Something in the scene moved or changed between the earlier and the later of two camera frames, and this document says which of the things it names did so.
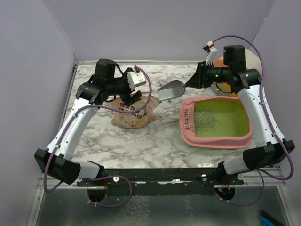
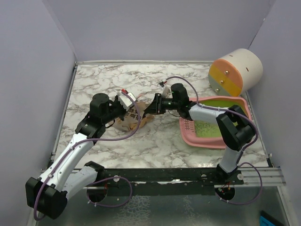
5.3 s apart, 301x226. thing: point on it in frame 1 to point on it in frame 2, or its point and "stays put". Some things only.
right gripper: x=199 y=79 to x=156 y=107
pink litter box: x=215 y=122 stays put
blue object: x=266 y=220 stays put
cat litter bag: x=136 y=119 stays put
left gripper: x=136 y=97 to x=124 y=112
